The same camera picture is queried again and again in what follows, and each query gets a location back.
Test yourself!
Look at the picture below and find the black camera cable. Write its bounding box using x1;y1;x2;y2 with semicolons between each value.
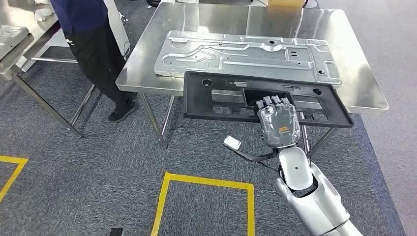
259;161;284;175

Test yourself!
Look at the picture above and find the stamped metal panel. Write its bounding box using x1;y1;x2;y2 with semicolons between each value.
0;25;30;61
153;29;342;87

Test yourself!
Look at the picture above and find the person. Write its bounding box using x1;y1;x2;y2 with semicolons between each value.
50;0;139;123

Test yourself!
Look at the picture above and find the steel side table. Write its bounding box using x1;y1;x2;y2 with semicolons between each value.
0;13;96;139

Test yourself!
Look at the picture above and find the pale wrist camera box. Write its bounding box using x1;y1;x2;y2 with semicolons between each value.
223;135;242;151

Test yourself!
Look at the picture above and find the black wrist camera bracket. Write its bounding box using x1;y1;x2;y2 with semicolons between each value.
225;145;278;164

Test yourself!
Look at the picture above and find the black plastic plate frame part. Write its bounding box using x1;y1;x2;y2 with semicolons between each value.
182;71;355;129

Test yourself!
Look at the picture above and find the brown cardboard box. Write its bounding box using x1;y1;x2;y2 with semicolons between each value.
267;0;304;8

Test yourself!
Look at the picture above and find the stainless steel workbench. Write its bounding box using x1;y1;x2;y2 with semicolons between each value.
116;2;390;149

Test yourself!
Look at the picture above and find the white cloth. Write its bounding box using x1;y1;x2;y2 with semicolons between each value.
32;0;56;23

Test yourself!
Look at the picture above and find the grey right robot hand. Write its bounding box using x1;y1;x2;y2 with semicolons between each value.
255;95;301;149

